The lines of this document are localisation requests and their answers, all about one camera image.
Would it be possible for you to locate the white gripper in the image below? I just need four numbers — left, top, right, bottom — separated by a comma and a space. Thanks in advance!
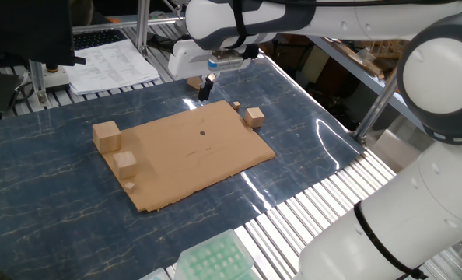
167, 38, 255, 103

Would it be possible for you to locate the medium wooden cube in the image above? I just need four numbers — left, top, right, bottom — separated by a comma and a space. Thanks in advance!
243, 107, 266, 129
112, 150, 138, 180

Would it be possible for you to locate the large wooden cube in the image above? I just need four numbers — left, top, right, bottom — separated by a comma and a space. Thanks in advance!
92, 120, 122, 155
186, 75, 204, 91

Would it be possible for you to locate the black remote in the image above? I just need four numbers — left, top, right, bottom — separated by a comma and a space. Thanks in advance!
147, 32, 176, 51

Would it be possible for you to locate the brown cardboard sheet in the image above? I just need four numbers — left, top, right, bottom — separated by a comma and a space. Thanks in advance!
92, 100, 277, 213

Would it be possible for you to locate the printed paper stack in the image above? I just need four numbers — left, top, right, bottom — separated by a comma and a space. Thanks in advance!
62, 38, 161, 96

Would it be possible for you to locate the aluminium profile bar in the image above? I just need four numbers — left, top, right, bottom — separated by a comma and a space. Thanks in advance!
72, 16, 186, 34

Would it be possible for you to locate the laptop keyboard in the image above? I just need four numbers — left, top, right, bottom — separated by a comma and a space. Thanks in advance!
72, 28, 128, 51

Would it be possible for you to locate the white button box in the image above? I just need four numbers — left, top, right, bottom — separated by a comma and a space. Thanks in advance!
43, 64, 71, 93

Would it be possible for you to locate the green pipette tip box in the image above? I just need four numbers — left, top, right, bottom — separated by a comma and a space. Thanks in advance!
173, 229, 261, 280

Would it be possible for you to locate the wooden rack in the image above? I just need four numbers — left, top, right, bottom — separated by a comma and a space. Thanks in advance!
324, 37, 409, 81

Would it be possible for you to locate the large black monitor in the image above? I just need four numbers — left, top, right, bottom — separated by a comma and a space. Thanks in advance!
0, 0, 87, 67

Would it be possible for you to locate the thin black band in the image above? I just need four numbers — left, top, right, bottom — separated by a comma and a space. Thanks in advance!
353, 201, 429, 280

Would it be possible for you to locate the grey wrist mount plate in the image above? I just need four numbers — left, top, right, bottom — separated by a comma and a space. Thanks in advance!
207, 49, 252, 73

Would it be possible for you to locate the grey metal shelf rail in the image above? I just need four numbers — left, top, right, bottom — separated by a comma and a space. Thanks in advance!
307, 34, 425, 128

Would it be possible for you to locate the aluminium frame leg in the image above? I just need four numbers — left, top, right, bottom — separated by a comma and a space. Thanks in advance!
354, 75, 399, 144

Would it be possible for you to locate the short aluminium profile post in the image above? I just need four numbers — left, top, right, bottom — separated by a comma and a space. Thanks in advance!
27, 59, 50, 107

